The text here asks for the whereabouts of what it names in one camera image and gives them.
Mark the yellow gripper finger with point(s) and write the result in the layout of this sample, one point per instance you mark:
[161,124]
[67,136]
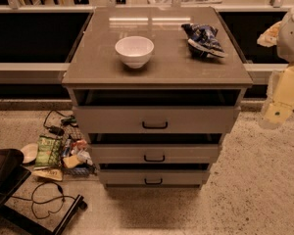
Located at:
[269,37]

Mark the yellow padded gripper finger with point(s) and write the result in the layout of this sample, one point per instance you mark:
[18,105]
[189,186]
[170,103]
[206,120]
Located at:
[279,105]

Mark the grey drawer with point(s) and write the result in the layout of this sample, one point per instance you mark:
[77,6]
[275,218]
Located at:
[153,177]
[155,119]
[155,154]

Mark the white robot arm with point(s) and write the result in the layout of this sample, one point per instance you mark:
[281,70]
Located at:
[285,38]

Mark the grey drawer cabinet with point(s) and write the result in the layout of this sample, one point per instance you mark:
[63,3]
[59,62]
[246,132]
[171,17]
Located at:
[173,77]

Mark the white ceramic bowl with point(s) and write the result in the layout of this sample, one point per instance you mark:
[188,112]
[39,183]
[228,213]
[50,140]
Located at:
[134,51]

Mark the yellow sponge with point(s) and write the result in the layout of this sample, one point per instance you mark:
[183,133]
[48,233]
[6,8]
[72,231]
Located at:
[71,162]

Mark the green chip bag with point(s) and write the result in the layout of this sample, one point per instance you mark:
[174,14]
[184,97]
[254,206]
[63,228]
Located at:
[48,152]

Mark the tan snack bag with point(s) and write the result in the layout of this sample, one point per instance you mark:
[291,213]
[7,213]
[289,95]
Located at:
[53,174]

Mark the white plate on floor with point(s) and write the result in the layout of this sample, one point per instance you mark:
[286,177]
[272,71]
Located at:
[30,152]

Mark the black chair base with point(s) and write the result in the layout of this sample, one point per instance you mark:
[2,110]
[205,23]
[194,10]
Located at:
[12,176]

